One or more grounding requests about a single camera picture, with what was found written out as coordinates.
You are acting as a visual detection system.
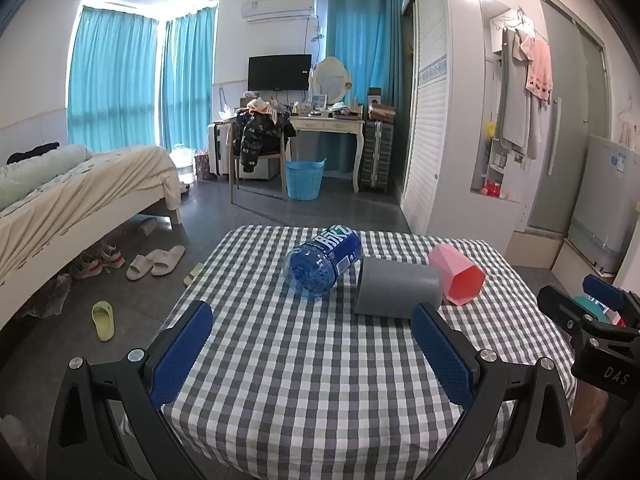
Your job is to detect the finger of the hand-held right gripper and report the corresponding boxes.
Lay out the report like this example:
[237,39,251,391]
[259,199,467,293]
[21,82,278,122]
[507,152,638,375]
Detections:
[537,284,601,347]
[581,274,640,317]

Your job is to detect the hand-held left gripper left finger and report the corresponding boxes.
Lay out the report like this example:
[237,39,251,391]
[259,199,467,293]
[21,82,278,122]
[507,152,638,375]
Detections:
[47,300,216,480]

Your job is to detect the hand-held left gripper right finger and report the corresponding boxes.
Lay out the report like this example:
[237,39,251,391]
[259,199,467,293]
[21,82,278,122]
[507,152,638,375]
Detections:
[410,302,584,480]

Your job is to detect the person's right forearm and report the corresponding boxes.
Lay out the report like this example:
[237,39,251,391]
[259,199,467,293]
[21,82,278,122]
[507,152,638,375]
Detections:
[570,377,626,461]

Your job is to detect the grey cup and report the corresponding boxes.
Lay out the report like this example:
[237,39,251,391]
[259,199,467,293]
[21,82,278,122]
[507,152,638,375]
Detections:
[354,257,444,321]

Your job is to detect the pink cup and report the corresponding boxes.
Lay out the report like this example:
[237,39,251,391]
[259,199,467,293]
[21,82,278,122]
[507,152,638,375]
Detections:
[428,244,487,307]

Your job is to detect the white washing machine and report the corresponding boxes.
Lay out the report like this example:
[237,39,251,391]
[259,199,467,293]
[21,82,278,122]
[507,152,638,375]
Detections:
[567,134,640,277]

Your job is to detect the white slipper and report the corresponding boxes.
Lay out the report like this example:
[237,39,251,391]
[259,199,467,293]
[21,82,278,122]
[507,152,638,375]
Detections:
[126,254,152,281]
[151,245,186,277]

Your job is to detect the white sneaker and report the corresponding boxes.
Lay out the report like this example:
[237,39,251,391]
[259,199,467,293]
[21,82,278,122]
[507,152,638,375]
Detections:
[70,252,104,280]
[97,242,125,269]

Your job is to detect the grey checkered tablecloth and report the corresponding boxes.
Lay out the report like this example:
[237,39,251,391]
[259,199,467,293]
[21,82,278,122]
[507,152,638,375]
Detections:
[160,224,579,480]

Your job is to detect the clear plastic bag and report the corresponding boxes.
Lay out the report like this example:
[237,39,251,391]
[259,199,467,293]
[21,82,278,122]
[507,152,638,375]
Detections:
[19,274,73,319]

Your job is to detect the white bed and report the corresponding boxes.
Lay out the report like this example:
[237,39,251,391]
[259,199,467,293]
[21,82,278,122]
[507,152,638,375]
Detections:
[0,145,183,332]

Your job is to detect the blue plastic water bottle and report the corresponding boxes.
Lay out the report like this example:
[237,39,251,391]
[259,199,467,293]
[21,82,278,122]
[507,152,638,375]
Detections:
[283,224,363,301]

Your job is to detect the white hanging cloth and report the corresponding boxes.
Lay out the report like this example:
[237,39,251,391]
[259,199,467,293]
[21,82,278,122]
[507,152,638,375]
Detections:
[524,94,547,161]

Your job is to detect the frosted glass door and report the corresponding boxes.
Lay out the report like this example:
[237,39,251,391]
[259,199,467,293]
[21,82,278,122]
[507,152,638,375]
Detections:
[529,0,614,237]

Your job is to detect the beige bed blanket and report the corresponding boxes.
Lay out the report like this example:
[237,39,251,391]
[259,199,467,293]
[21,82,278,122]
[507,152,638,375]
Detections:
[0,146,182,281]

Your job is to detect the white plastic bag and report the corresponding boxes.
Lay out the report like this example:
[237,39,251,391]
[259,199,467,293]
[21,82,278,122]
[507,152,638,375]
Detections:
[0,412,47,480]

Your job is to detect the clear water jug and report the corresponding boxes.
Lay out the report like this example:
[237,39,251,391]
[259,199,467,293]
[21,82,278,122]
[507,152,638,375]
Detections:
[170,143,196,184]

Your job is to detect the white suitcase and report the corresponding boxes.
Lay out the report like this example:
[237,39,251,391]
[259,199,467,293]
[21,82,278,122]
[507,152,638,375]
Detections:
[206,121,236,177]

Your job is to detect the plastic drawer tower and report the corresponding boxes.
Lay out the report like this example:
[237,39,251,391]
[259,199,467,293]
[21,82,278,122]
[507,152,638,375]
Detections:
[359,120,395,194]

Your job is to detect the wooden chair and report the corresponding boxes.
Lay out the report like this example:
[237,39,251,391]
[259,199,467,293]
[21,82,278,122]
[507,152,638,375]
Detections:
[229,120,297,204]

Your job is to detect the blue laundry basket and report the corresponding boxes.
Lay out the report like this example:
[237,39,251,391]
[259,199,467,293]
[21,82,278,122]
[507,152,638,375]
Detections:
[285,158,327,202]

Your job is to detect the grey hanging towel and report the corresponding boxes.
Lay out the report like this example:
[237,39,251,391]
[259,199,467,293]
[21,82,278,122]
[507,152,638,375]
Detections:
[500,27,534,149]

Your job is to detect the pink hanging towel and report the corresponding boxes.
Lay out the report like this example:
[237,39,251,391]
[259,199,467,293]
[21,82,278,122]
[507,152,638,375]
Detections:
[524,37,554,104]

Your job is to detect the pale green duvet roll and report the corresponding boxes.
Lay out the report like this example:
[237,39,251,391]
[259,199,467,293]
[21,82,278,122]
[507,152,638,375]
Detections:
[0,144,94,211]

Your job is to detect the dark patterned jacket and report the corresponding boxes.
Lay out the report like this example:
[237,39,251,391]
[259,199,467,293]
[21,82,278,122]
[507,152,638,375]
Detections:
[231,107,297,167]

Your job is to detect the white louvred wardrobe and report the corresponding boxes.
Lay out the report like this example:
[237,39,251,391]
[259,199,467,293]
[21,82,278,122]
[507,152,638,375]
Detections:
[399,0,538,243]

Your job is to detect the black cloth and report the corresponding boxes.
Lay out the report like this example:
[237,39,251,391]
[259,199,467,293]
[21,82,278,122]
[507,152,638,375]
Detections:
[6,142,61,165]

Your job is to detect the white dressing table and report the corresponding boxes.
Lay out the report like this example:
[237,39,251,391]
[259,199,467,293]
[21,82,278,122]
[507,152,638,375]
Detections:
[287,114,366,194]

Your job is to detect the orange and white clothes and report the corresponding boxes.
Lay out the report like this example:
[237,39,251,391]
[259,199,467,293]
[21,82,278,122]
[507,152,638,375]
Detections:
[246,96,281,124]

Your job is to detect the narrow teal curtain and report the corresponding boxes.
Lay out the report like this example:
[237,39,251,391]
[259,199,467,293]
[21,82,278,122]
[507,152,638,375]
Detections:
[159,6,219,150]

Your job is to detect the wide teal curtain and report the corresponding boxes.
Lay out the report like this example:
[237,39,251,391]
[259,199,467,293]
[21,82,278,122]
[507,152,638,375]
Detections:
[66,6,161,153]

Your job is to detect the oval white mirror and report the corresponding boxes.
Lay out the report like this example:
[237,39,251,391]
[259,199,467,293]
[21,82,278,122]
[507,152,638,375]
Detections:
[310,56,353,107]

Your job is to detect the black television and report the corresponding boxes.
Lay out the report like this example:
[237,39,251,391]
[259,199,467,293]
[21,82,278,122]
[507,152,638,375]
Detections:
[248,54,312,92]

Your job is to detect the tall teal curtain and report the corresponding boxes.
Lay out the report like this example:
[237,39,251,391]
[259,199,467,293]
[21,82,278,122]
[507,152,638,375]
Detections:
[325,0,405,181]

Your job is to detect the white air conditioner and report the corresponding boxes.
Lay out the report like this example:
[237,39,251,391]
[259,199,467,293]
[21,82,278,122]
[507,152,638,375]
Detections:
[240,0,317,23]

